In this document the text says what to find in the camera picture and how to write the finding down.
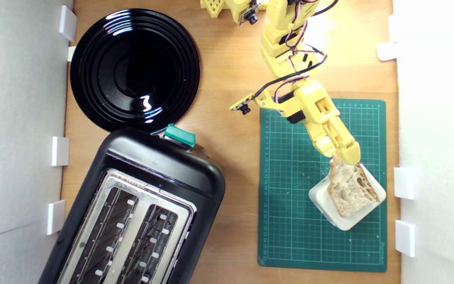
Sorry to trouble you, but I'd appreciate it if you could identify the brown bread slice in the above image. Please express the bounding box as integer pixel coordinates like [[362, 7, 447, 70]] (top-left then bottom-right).
[[327, 156, 380, 218]]

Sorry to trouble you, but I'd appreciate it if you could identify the green toaster lever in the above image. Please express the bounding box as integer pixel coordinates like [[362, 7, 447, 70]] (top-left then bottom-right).
[[163, 123, 197, 148]]

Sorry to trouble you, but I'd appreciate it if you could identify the black two-slot toaster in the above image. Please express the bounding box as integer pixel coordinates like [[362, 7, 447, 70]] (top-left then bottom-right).
[[38, 127, 226, 284]]

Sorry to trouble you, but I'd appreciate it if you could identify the green cutting mat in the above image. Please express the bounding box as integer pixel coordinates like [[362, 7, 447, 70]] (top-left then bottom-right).
[[257, 99, 387, 273]]

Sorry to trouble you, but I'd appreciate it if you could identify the white block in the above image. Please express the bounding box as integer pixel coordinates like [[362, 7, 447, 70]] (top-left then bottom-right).
[[308, 163, 387, 232]]

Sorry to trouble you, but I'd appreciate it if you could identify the black plate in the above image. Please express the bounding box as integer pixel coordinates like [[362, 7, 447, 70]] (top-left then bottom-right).
[[70, 9, 201, 134]]

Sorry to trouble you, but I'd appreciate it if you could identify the yellow wrist camera mount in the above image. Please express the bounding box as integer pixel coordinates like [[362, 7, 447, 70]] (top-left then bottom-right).
[[229, 93, 257, 116]]

